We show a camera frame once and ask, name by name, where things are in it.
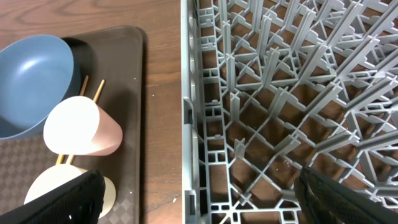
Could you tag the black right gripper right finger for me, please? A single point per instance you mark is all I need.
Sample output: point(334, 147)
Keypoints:
point(323, 200)

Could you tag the brown serving tray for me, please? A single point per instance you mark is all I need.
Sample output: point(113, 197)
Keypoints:
point(115, 56)

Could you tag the wooden chopstick left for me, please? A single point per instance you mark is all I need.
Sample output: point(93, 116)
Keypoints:
point(61, 157)

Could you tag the green cup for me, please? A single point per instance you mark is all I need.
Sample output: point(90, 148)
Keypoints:
point(58, 175)

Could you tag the wooden chopstick right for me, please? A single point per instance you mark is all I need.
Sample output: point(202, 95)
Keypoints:
point(95, 99)

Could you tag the grey dishwasher rack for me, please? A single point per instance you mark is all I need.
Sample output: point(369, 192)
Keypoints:
point(271, 87)

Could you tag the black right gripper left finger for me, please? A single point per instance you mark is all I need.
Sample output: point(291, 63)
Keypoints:
point(80, 200)

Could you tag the wooden chopstick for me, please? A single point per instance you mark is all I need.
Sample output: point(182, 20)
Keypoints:
point(95, 99)
point(61, 157)

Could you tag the dark blue plate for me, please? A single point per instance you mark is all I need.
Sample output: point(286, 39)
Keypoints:
point(37, 73)

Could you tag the pink cup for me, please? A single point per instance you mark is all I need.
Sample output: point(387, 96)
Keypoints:
point(78, 126)

